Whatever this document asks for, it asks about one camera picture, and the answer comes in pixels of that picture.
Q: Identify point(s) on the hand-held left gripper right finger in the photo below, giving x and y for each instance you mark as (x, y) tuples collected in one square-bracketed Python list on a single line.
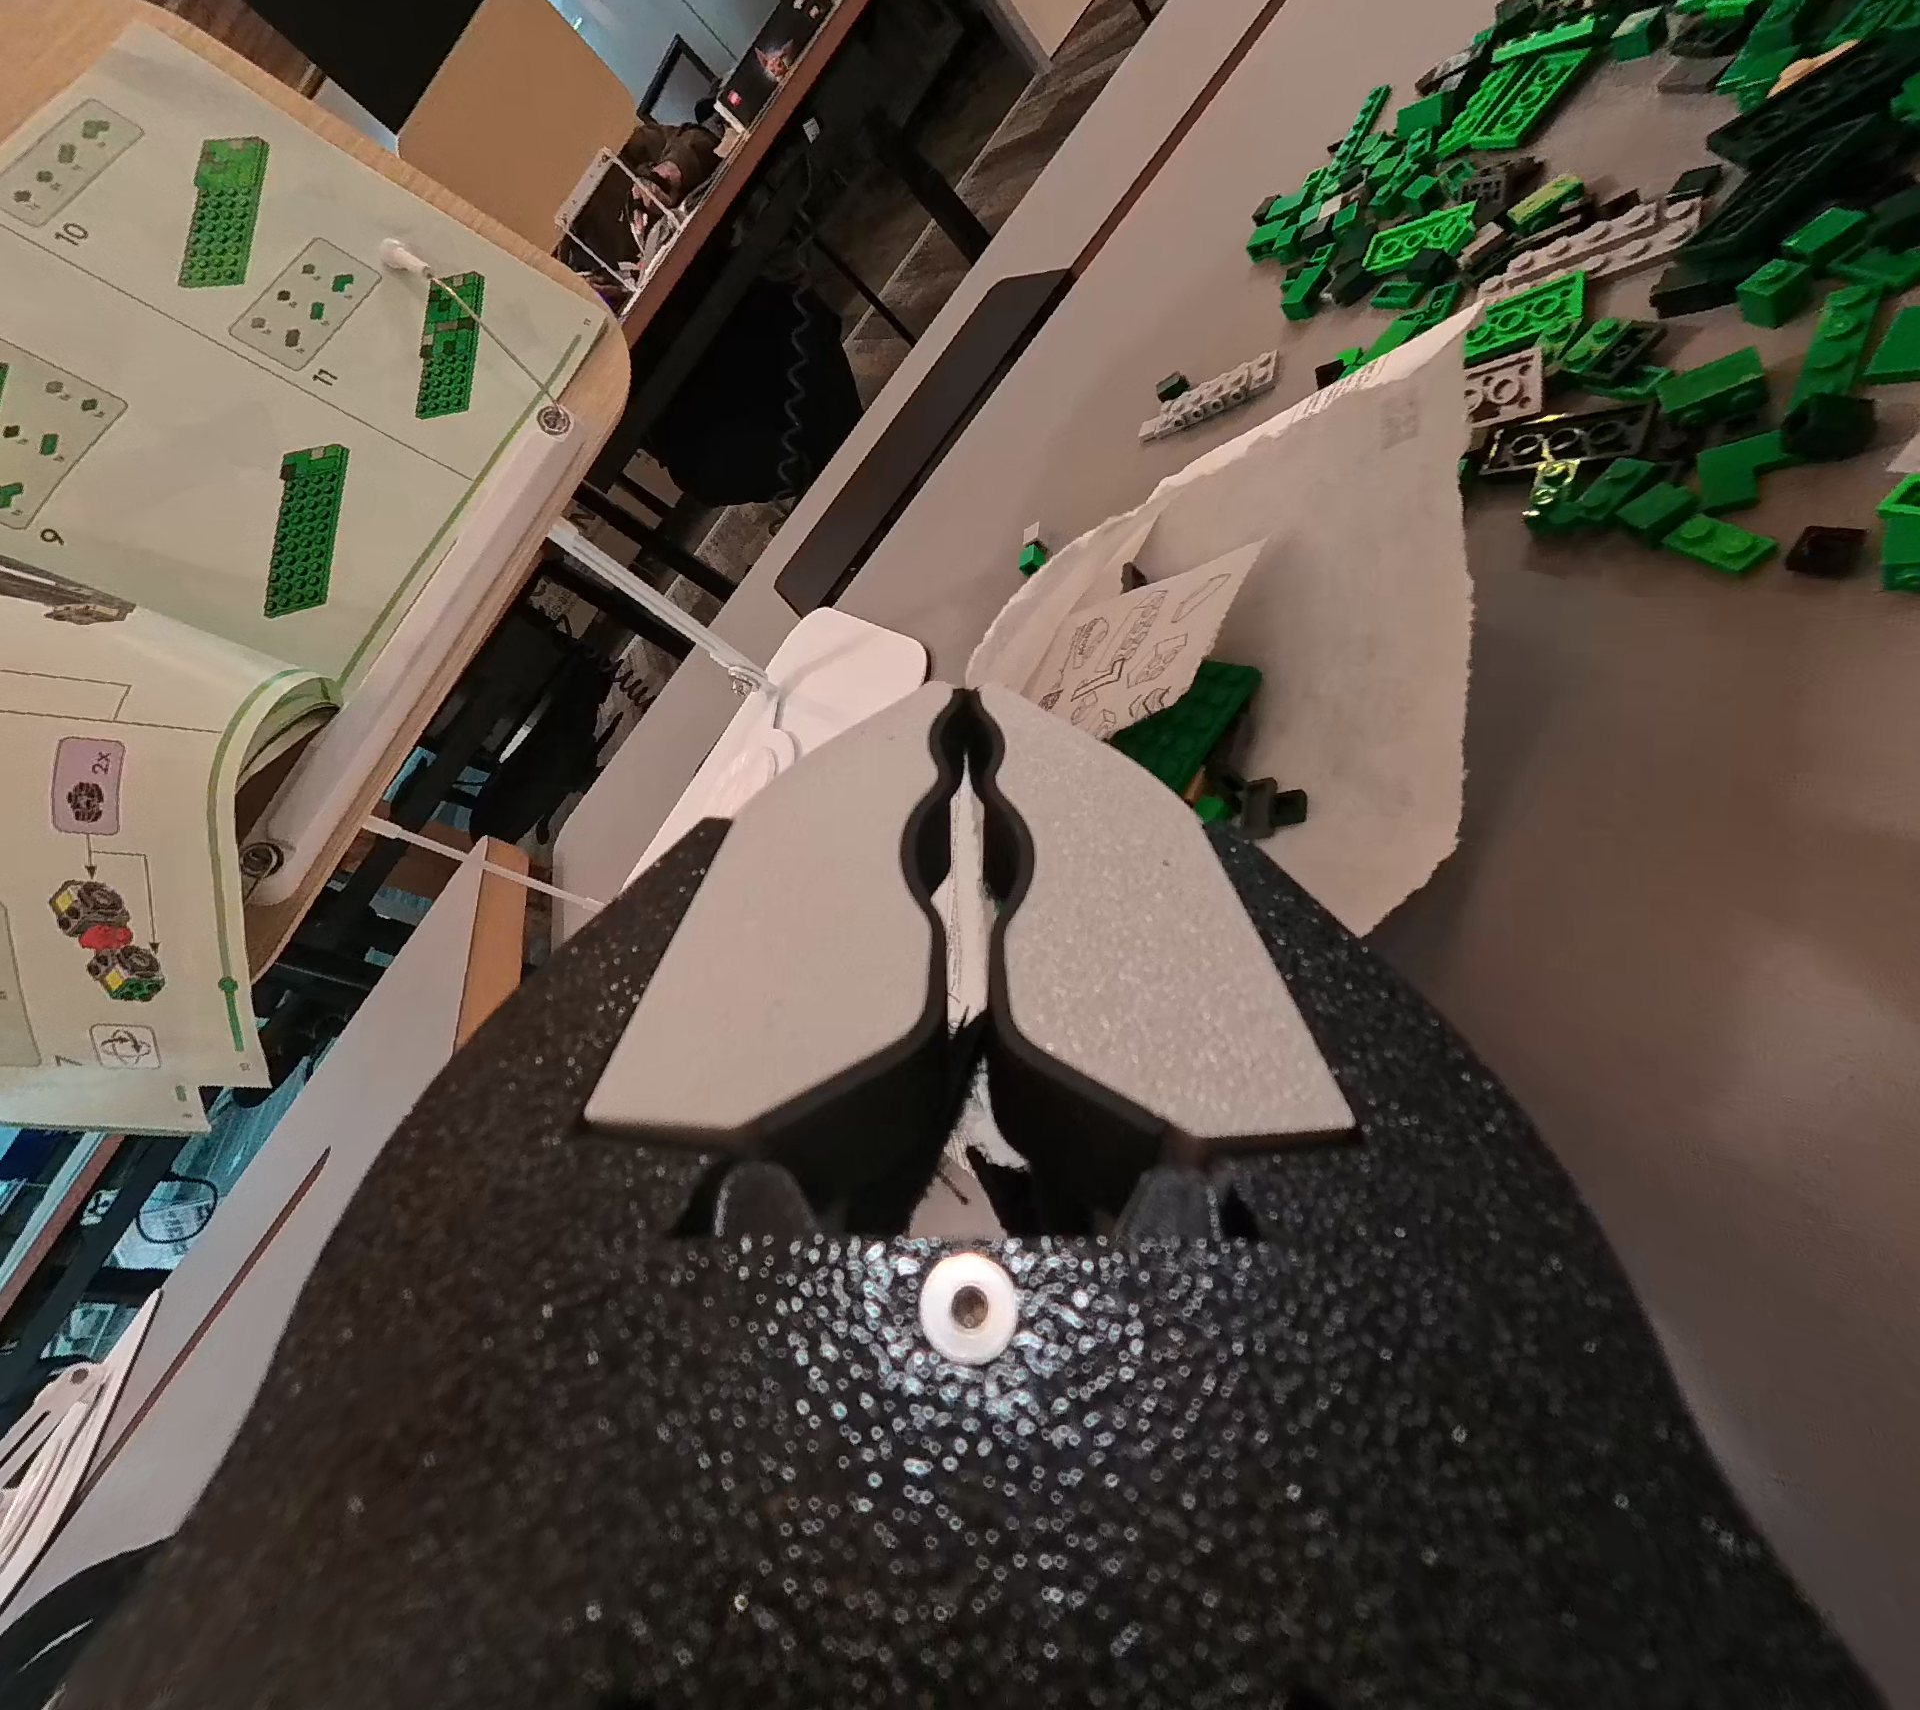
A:
[(1169, 976)]

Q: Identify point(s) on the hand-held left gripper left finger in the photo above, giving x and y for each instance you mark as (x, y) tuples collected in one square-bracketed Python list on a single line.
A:
[(749, 961)]

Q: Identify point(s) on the pile of green toy bricks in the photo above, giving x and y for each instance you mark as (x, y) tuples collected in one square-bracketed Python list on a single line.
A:
[(1500, 77)]

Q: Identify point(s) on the green toy instruction booklet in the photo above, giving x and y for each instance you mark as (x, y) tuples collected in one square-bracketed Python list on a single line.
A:
[(301, 391)]

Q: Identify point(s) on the metal page holder clip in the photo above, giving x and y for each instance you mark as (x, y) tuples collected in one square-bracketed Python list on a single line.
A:
[(404, 257)]

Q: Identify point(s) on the green rectangular toy plate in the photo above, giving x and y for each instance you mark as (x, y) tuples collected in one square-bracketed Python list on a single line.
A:
[(1185, 721)]

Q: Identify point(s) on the torn white paper bag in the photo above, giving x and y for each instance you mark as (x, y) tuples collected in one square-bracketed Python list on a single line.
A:
[(1350, 632)]

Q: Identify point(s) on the grey narrow holed plate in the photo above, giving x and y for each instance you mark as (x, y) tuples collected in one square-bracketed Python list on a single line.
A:
[(1208, 399)]

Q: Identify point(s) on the wooden background table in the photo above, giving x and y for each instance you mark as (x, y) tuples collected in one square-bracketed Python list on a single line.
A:
[(842, 16)]

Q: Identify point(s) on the clear acrylic display case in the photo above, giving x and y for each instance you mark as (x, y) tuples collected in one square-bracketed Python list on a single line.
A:
[(601, 219)]

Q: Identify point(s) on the dark display box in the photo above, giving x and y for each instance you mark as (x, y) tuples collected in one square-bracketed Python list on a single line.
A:
[(780, 59)]

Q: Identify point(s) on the wooden rounded panel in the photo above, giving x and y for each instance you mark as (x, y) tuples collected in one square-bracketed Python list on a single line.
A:
[(524, 108)]

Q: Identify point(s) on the wooden book stand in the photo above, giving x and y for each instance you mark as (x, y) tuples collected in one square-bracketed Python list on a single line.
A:
[(76, 37)]

